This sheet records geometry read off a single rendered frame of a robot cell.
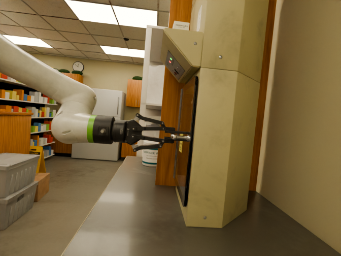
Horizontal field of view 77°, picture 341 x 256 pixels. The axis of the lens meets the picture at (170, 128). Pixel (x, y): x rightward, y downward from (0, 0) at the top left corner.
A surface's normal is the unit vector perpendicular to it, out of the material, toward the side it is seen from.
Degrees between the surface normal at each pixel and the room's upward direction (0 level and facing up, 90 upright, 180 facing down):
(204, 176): 90
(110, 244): 0
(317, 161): 90
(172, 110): 90
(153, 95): 95
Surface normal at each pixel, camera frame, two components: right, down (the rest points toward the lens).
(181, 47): 0.07, 0.06
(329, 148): -0.99, -0.08
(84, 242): 0.09, -0.99
